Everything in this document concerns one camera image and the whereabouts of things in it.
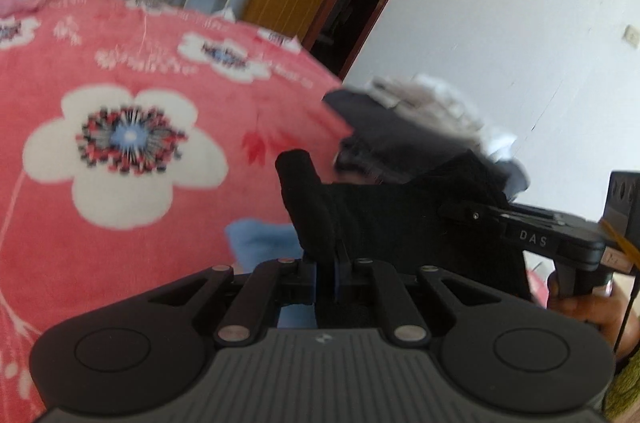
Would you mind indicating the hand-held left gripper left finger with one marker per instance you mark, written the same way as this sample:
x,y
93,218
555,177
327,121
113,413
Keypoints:
x,y
307,283

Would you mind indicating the person's right hand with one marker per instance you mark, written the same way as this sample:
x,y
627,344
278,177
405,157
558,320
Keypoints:
x,y
585,318

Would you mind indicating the black printed t-shirt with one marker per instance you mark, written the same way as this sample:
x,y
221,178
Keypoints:
x,y
400,223

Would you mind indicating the white crumpled cloth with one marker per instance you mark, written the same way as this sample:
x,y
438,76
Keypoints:
x,y
440,103

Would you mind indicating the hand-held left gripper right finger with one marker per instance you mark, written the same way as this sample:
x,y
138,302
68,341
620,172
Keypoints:
x,y
342,275

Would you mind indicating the dark grey folded clothes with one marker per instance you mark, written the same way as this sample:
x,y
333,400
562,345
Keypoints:
x,y
360,160

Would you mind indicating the pink floral blanket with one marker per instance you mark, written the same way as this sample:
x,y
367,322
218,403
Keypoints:
x,y
50,253

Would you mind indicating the dark grey folded garment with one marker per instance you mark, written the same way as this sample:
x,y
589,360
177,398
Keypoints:
x,y
400,138

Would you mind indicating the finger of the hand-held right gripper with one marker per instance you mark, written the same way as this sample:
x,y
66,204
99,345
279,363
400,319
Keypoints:
x,y
475,215

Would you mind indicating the light blue folded garment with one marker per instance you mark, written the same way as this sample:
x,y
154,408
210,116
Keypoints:
x,y
260,243

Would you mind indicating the white wall socket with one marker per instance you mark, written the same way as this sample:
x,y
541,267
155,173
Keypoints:
x,y
631,38

